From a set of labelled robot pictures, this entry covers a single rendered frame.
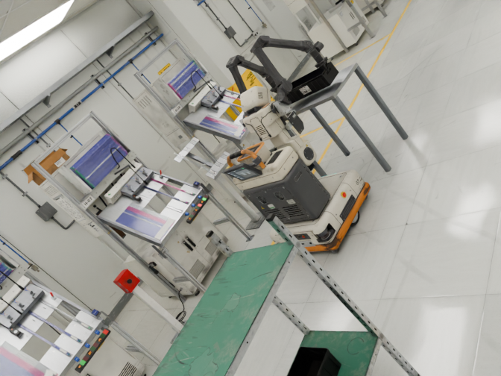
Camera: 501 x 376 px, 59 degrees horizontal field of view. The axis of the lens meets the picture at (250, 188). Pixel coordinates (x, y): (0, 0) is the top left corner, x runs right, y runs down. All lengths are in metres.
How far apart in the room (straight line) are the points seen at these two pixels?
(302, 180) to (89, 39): 4.29
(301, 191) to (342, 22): 4.86
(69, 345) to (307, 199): 2.01
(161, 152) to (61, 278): 2.16
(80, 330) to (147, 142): 3.36
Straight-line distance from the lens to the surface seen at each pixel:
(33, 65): 6.19
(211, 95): 5.14
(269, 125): 3.29
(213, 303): 1.86
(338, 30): 7.69
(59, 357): 3.61
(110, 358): 4.00
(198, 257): 4.39
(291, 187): 3.05
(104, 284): 5.72
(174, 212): 4.04
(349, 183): 3.40
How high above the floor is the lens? 1.75
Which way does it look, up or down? 18 degrees down
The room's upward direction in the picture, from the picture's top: 42 degrees counter-clockwise
